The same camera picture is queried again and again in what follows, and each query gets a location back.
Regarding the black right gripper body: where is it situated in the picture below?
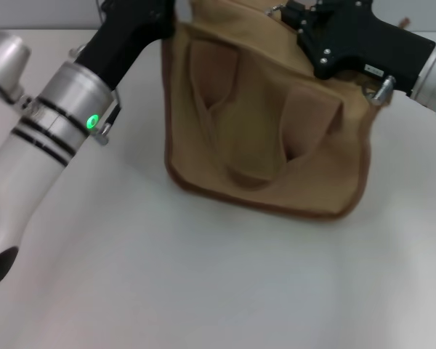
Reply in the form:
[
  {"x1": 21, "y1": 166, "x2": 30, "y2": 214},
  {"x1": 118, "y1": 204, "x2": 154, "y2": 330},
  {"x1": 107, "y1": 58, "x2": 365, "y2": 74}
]
[{"x1": 297, "y1": 0, "x2": 436, "y2": 98}]

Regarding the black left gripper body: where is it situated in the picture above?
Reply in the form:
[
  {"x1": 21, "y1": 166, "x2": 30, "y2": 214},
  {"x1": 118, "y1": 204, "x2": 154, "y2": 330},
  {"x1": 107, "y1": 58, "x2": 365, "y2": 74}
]
[{"x1": 74, "y1": 0, "x2": 164, "y2": 92}]

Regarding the khaki canvas food bag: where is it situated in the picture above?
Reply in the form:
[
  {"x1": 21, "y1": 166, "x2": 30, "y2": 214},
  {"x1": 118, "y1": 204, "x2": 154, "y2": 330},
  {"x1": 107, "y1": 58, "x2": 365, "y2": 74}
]
[{"x1": 161, "y1": 0, "x2": 411, "y2": 222}]

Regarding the right arm connector cable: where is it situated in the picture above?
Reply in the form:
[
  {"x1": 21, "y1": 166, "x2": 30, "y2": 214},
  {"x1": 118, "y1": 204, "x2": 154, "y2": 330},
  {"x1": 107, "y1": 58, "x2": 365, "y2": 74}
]
[{"x1": 365, "y1": 75, "x2": 397, "y2": 107}]

